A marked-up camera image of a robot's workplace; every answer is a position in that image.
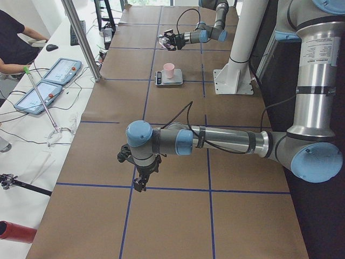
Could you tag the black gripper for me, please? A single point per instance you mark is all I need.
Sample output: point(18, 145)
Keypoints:
point(145, 169)
point(178, 39)

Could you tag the clear glass sauce bottle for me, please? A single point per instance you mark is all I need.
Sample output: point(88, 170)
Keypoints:
point(162, 39)

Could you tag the pink plastic cup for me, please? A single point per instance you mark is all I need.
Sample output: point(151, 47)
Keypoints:
point(169, 69)

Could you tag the far blue teach pendant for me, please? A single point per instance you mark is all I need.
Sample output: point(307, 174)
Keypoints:
point(62, 71)

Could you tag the blue teach pendant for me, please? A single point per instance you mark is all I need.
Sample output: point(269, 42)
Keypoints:
point(62, 71)
point(30, 102)

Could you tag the black computer mouse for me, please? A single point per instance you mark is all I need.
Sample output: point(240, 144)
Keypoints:
point(51, 47)

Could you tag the black tripod pole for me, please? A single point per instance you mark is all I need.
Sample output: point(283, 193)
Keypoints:
point(9, 180)

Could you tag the near blue teach pendant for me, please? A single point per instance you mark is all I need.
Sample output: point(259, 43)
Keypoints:
point(30, 102)

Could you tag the red cylinder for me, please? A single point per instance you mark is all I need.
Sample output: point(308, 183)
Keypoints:
point(18, 233)

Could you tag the metal rod green tip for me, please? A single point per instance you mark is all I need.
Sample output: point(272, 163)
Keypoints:
point(26, 70)

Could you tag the seated person in black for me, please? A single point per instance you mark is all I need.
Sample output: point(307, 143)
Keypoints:
point(15, 52)

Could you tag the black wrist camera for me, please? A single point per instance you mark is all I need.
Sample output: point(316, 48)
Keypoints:
point(125, 154)

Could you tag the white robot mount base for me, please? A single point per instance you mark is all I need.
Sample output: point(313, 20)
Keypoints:
point(234, 77)

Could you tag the aluminium frame post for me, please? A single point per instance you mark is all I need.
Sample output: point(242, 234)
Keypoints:
point(74, 21)

